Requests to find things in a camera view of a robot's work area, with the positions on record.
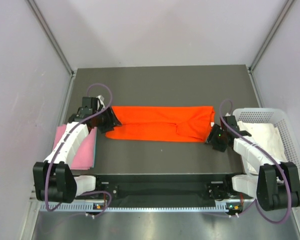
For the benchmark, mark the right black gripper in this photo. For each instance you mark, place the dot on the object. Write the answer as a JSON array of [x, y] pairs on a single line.
[[216, 129]]

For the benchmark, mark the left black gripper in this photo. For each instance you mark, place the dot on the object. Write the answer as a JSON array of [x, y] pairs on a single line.
[[112, 121]]

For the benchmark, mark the orange t-shirt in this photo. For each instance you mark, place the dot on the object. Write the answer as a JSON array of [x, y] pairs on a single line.
[[168, 124]]

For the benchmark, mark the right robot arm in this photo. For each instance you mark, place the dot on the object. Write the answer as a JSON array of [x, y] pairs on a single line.
[[269, 178]]

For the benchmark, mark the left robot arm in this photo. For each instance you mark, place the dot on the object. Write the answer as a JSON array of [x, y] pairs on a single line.
[[56, 182]]

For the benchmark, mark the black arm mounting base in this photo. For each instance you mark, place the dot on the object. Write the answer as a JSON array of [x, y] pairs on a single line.
[[205, 186]]

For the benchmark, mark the folded light blue t-shirt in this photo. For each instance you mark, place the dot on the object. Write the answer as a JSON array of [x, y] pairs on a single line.
[[95, 155]]

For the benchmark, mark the folded pink t-shirt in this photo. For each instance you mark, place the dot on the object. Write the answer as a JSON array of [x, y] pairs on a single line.
[[73, 145]]

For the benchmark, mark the white t-shirt in basket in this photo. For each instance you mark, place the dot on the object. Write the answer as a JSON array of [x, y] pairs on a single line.
[[267, 136]]

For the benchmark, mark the white plastic basket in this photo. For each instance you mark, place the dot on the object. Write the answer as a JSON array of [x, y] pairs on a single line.
[[280, 120]]

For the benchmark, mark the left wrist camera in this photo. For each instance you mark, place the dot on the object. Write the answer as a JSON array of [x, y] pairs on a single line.
[[100, 103]]

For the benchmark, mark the slotted cable duct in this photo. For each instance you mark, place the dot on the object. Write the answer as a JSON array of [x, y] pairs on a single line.
[[97, 206]]

